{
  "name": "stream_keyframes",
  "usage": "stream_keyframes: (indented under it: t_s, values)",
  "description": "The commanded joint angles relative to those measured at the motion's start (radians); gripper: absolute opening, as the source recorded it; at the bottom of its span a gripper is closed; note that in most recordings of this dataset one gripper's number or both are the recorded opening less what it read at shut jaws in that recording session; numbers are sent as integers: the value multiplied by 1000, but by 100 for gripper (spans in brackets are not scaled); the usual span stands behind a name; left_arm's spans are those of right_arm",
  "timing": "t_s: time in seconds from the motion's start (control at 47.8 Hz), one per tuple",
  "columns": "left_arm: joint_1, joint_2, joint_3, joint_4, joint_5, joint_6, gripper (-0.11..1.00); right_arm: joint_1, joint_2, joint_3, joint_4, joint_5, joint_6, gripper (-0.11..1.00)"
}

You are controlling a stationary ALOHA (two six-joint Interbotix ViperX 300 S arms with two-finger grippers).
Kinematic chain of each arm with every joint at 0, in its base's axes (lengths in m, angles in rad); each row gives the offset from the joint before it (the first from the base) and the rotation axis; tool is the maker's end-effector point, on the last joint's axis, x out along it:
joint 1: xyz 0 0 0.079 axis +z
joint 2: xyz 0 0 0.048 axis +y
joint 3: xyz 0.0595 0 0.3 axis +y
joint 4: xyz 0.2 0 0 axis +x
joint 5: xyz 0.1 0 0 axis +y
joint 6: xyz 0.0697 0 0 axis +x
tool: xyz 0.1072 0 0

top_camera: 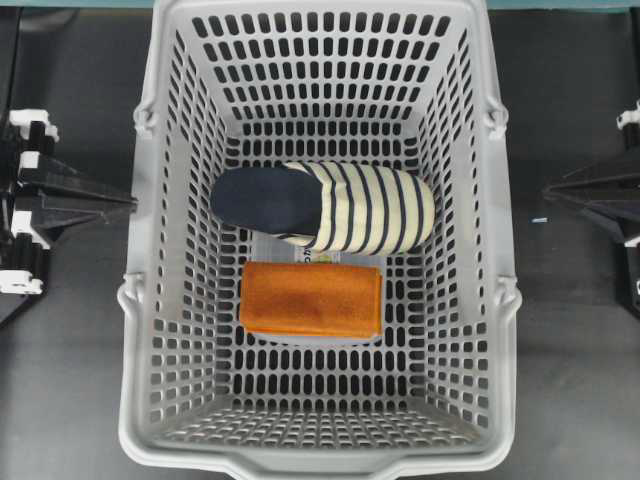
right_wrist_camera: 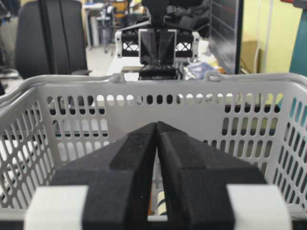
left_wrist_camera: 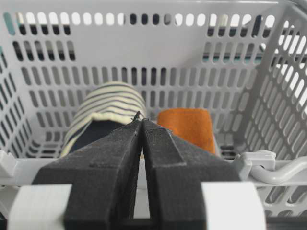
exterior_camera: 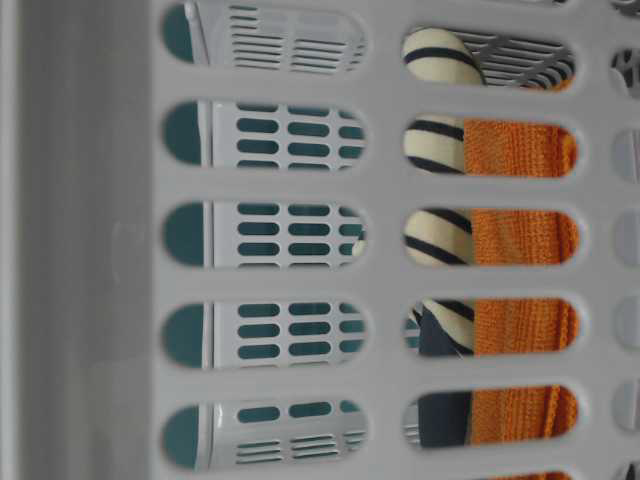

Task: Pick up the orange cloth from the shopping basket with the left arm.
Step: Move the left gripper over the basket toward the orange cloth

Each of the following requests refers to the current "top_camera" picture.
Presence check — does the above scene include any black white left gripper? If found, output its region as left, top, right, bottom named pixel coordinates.
left=1, top=109, right=137, bottom=324

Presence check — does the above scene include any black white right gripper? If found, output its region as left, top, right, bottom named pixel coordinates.
left=543, top=101, right=639, bottom=308

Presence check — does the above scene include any grey plastic shopping basket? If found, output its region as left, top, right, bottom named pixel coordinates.
left=117, top=1, right=522, bottom=479

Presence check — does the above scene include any folded orange cloth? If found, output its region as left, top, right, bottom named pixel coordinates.
left=239, top=262, right=382, bottom=340

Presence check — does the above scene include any clear plastic package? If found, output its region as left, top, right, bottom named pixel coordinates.
left=251, top=233, right=386, bottom=348

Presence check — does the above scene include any striped navy cream slipper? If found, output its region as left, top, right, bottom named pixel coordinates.
left=210, top=161, right=436, bottom=256

